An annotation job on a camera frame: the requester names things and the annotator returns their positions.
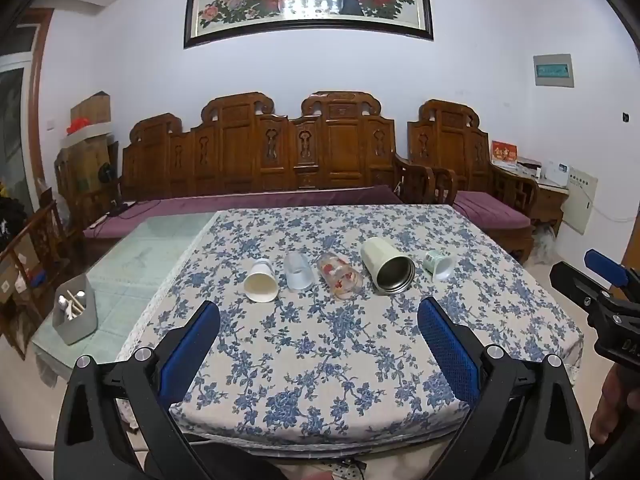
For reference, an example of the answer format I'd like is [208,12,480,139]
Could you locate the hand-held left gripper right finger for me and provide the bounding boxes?
[417,296,591,480]

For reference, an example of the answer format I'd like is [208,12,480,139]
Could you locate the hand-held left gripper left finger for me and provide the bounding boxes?
[54,301,221,480]

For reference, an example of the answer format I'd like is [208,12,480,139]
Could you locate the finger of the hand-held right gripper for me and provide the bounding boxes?
[549,260,617,314]
[584,248,640,302]

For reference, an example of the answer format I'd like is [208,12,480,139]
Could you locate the white paper cup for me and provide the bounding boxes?
[243,258,278,303]

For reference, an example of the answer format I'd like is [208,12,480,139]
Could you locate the small green white cup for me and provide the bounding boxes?
[423,252,457,281]

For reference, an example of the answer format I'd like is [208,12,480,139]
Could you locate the cream steel tumbler cup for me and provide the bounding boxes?
[360,237,416,296]

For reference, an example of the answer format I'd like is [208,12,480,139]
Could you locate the clear plastic cup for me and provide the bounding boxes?
[284,251,316,291]

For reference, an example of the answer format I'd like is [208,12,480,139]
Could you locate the red printed glass cup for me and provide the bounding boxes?
[316,254,363,301]

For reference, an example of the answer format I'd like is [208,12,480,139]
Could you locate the person's right hand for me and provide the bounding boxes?
[589,360,640,447]

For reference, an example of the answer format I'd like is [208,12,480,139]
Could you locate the cream metal panel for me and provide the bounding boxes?
[561,167,599,235]

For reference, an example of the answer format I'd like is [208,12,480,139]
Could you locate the wooden side table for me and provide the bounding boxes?
[515,162,569,237]

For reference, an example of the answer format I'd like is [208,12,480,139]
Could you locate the green glass table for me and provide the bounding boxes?
[32,210,222,378]

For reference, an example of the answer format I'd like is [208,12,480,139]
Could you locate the white box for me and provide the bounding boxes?
[539,160,571,187]

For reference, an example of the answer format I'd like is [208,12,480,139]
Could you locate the short purple seat cushion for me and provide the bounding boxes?
[452,190,532,232]

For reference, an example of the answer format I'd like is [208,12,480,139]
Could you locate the grey utensil holder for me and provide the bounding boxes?
[52,274,97,346]

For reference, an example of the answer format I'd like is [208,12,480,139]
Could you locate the blue floral tablecloth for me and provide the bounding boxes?
[116,204,585,449]

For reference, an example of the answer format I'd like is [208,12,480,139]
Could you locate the wooden chopsticks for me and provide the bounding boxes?
[64,289,89,317]

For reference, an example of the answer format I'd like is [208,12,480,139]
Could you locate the red calendar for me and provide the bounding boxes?
[491,140,520,166]

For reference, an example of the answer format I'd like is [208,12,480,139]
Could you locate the long purple seat cushion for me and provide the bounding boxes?
[82,184,406,240]

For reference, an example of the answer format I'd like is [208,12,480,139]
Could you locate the carved wooden armchair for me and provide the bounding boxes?
[406,99,540,264]

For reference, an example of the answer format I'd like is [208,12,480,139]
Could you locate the wooden chair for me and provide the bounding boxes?
[0,199,68,361]

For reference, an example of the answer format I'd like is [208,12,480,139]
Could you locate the carved wooden sofa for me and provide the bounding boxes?
[118,91,437,211]

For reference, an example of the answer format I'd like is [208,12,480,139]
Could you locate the large cardboard box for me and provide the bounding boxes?
[54,132,120,198]

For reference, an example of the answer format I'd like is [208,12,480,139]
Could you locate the small cardboard box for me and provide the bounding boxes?
[69,90,112,126]

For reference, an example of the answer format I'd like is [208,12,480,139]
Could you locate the black cable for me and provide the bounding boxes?
[106,198,163,220]

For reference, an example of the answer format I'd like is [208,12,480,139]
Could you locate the wall electrical box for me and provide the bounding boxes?
[532,53,575,88]

